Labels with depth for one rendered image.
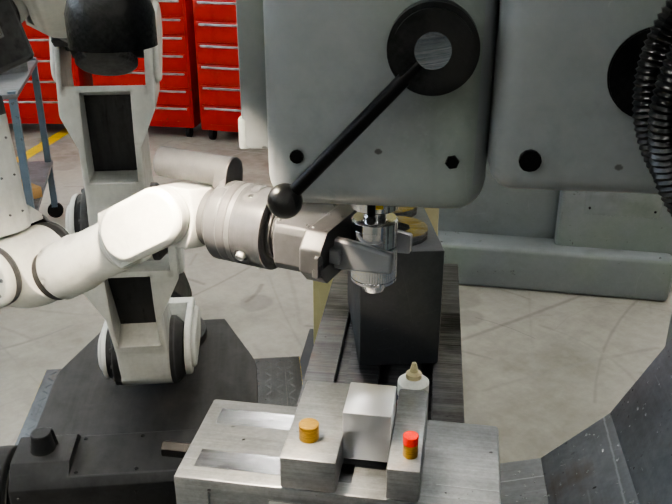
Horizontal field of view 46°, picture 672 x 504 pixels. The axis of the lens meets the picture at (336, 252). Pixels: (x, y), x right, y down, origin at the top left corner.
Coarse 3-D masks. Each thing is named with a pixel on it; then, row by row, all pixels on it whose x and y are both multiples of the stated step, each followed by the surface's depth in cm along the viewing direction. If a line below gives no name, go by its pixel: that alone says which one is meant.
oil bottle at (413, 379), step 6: (414, 366) 100; (408, 372) 101; (414, 372) 100; (420, 372) 101; (402, 378) 101; (408, 378) 100; (414, 378) 100; (420, 378) 100; (426, 378) 102; (402, 384) 100; (408, 384) 100; (414, 384) 100; (420, 384) 100; (426, 384) 100; (426, 390) 100
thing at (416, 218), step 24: (408, 216) 124; (432, 240) 116; (408, 264) 113; (432, 264) 114; (360, 288) 115; (408, 288) 115; (432, 288) 115; (360, 312) 116; (384, 312) 116; (408, 312) 116; (432, 312) 117; (360, 336) 118; (384, 336) 118; (408, 336) 118; (432, 336) 118; (360, 360) 119; (384, 360) 119; (408, 360) 120; (432, 360) 120
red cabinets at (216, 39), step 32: (160, 0) 528; (192, 0) 523; (224, 0) 517; (32, 32) 546; (192, 32) 545; (224, 32) 525; (192, 64) 549; (224, 64) 535; (32, 96) 564; (160, 96) 555; (192, 96) 553; (224, 96) 543; (192, 128) 571; (224, 128) 553
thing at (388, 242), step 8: (352, 232) 80; (392, 232) 79; (360, 240) 79; (368, 240) 78; (376, 240) 78; (384, 240) 78; (392, 240) 79; (384, 248) 79; (392, 248) 79; (352, 272) 81; (360, 272) 80; (368, 272) 80; (392, 272) 81; (352, 280) 82; (360, 280) 80; (368, 280) 80; (376, 280) 80; (384, 280) 80; (392, 280) 81
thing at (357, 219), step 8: (352, 216) 80; (360, 216) 80; (392, 216) 80; (352, 224) 79; (360, 224) 78; (376, 224) 78; (384, 224) 78; (392, 224) 78; (360, 232) 78; (368, 232) 78; (376, 232) 78; (384, 232) 78
